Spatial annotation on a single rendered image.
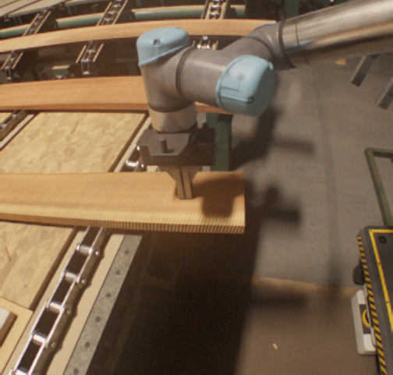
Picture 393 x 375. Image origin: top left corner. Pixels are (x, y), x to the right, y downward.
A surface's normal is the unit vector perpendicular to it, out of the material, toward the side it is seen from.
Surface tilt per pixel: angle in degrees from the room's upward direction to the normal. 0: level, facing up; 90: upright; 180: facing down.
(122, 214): 0
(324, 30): 67
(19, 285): 0
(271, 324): 0
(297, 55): 108
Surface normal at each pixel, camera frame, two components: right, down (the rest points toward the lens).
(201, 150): -0.10, 0.71
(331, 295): -0.08, -0.70
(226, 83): -0.51, 0.29
